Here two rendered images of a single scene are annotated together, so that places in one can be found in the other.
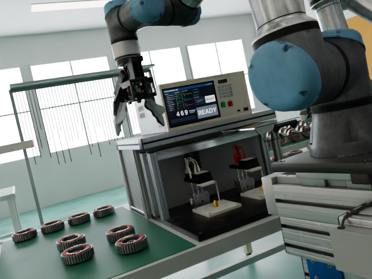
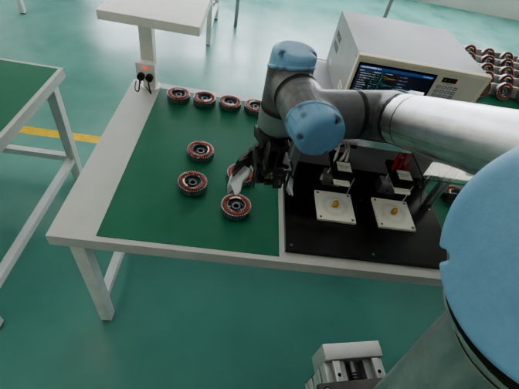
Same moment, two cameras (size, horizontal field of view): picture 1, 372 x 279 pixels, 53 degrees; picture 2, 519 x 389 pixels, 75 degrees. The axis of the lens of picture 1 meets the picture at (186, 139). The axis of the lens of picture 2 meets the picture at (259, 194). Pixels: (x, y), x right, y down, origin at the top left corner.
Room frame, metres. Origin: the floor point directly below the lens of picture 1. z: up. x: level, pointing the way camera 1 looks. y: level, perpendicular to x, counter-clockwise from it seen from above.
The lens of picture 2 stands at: (0.52, -0.04, 1.72)
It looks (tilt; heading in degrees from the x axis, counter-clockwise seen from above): 46 degrees down; 16
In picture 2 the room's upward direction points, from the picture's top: 13 degrees clockwise
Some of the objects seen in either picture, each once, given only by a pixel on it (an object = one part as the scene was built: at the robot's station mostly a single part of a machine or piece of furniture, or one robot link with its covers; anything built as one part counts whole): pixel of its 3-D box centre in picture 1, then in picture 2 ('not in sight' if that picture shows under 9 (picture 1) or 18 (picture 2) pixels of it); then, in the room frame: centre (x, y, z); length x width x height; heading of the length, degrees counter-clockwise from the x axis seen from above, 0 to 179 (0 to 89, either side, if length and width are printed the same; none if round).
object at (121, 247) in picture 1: (131, 243); (235, 207); (1.29, 0.26, 0.77); 0.11 x 0.11 x 0.04
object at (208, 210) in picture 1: (216, 207); (334, 206); (1.50, -0.06, 0.78); 0.15 x 0.15 x 0.01; 24
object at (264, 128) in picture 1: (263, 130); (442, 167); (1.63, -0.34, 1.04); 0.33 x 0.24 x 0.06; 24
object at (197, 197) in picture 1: (199, 198); (331, 177); (1.63, 0.00, 0.80); 0.07 x 0.05 x 0.06; 114
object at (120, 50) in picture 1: (127, 51); (279, 119); (1.04, 0.11, 1.37); 0.08 x 0.08 x 0.05
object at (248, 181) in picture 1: (244, 184); (386, 184); (1.73, -0.23, 0.80); 0.07 x 0.05 x 0.06; 114
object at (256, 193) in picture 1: (263, 191); (392, 214); (1.60, -0.28, 0.78); 0.15 x 0.15 x 0.01; 24
